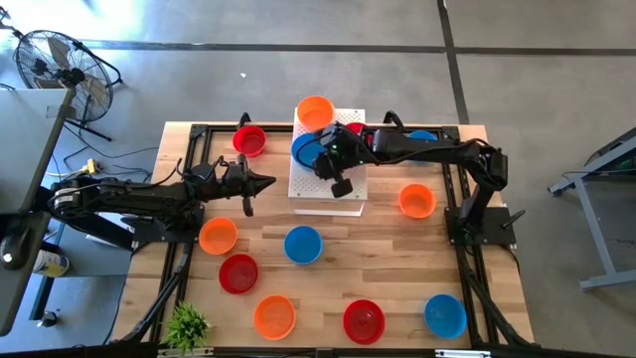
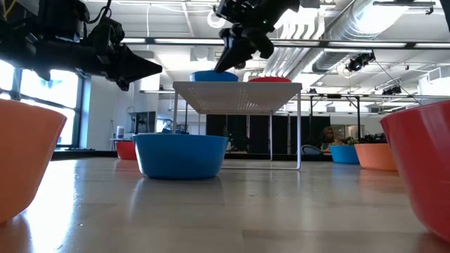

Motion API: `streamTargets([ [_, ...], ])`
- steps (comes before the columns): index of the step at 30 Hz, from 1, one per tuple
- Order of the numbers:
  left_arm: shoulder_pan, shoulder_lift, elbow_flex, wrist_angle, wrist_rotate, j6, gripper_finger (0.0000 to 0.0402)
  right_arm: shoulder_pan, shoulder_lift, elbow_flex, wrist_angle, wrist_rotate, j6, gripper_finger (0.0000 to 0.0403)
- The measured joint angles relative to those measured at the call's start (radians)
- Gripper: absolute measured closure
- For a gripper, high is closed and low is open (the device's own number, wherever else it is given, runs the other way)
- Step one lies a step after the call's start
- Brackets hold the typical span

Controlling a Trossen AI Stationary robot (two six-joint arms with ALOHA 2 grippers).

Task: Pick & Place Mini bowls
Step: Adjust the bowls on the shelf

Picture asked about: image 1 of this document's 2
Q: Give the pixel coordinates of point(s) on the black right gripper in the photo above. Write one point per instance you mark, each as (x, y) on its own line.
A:
(355, 151)

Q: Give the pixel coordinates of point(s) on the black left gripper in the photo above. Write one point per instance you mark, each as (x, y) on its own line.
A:
(223, 183)

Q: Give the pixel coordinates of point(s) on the blue plastic mini bowl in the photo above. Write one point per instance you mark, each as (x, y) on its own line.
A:
(303, 151)
(422, 134)
(303, 245)
(445, 316)

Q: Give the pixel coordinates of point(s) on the red plastic mini bowl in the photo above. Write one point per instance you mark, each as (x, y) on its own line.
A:
(249, 141)
(238, 274)
(356, 127)
(364, 322)

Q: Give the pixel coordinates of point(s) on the orange plastic mini bowl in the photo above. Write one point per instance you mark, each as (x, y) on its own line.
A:
(316, 113)
(218, 236)
(417, 201)
(274, 318)

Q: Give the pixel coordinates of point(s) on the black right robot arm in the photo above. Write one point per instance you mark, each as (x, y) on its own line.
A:
(427, 149)

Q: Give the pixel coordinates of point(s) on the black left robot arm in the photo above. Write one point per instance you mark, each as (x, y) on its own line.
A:
(124, 196)

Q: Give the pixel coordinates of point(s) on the white perforated metal shelf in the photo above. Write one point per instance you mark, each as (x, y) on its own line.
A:
(328, 186)

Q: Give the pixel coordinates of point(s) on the white sheet on floor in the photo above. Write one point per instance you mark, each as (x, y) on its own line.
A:
(116, 223)

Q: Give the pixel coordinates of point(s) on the small green artificial plant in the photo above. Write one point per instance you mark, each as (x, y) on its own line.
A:
(186, 328)

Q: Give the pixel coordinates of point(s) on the yellow power plug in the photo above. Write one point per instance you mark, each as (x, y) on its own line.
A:
(91, 166)

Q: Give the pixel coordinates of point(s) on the black floor fan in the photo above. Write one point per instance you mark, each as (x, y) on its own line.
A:
(69, 77)

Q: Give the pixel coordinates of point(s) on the white and yellow can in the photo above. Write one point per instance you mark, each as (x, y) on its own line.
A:
(49, 263)

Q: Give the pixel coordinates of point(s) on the light grey flat panel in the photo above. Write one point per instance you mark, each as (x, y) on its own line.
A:
(25, 149)

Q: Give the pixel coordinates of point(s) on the black computer mouse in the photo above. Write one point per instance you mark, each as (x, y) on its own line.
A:
(15, 243)

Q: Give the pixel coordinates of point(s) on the black caster wheel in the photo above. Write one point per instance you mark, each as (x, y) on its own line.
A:
(48, 318)

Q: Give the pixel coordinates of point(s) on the dark grey desk top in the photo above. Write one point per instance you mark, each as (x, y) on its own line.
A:
(10, 298)

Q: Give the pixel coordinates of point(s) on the silver metal bracket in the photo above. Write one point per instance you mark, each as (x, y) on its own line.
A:
(199, 352)
(462, 354)

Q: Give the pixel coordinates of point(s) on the grey metal table frame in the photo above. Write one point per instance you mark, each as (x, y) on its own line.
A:
(593, 231)

